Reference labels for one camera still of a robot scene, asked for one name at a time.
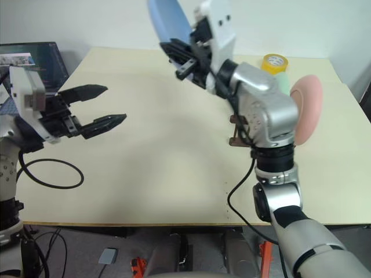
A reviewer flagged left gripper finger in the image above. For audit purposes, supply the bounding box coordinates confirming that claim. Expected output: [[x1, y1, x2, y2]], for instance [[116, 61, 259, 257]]
[[57, 84, 109, 106], [80, 113, 128, 140]]

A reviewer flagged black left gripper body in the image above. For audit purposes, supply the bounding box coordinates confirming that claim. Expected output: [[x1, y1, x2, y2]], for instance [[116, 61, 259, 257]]
[[39, 94, 84, 140]]

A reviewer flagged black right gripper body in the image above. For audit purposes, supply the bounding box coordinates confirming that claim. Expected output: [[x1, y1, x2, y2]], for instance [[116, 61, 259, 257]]
[[174, 16, 217, 88]]

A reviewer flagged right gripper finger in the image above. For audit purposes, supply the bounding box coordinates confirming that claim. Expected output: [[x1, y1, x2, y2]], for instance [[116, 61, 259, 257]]
[[159, 42, 192, 67], [169, 38, 199, 58]]

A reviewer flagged blue plate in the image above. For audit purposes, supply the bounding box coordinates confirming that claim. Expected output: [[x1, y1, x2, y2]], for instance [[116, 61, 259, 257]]
[[147, 0, 202, 85]]

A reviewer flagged green plate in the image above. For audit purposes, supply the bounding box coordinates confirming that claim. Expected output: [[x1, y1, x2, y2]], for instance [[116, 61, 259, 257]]
[[275, 72, 292, 97]]

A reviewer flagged pink plate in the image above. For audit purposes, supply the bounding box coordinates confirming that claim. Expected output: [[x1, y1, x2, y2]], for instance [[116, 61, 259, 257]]
[[288, 74, 323, 146]]

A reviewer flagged wooden dish rack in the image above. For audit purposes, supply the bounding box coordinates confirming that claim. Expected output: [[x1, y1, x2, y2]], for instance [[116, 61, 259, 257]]
[[228, 114, 253, 148]]

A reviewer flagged open laptop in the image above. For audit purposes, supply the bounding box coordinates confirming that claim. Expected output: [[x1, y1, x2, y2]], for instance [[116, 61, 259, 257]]
[[0, 42, 70, 116]]

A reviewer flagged yellow tape roll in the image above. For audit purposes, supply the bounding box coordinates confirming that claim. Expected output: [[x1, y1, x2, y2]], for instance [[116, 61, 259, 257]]
[[260, 53, 290, 76]]

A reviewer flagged grey foot pedal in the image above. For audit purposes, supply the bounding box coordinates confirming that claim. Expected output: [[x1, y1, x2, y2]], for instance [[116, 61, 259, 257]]
[[99, 248, 118, 265]]

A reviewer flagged dark rounded grey shape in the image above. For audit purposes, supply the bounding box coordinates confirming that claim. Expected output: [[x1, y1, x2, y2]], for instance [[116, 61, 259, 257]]
[[224, 230, 263, 278], [144, 231, 189, 276]]

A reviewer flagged red and black tool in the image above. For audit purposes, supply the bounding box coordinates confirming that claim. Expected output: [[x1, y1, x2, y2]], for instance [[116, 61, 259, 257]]
[[130, 257, 149, 275]]

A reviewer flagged dark angular object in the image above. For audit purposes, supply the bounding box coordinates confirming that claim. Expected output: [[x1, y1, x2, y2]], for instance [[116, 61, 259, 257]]
[[359, 83, 371, 111]]

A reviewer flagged orange clamp bar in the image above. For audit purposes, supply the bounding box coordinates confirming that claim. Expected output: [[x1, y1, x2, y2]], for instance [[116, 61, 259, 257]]
[[259, 241, 274, 278]]

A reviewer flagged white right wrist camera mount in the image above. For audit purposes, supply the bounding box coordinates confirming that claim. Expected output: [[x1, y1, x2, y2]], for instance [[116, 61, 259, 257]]
[[193, 0, 237, 95]]

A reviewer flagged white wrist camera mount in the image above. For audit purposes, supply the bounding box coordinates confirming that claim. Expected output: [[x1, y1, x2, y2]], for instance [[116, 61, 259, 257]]
[[193, 0, 237, 95], [9, 65, 62, 145]]

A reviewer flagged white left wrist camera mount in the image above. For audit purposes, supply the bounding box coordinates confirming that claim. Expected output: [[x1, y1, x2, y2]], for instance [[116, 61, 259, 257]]
[[9, 65, 62, 145]]

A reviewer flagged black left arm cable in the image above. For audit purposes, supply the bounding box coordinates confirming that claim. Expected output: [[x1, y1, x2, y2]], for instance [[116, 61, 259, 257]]
[[16, 150, 85, 191]]

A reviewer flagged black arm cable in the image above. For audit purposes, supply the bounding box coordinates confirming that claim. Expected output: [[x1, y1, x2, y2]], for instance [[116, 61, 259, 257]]
[[16, 150, 85, 191], [227, 75, 288, 278]]

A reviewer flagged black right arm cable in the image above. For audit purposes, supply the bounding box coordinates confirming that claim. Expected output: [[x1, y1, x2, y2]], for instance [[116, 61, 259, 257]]
[[227, 75, 288, 278]]

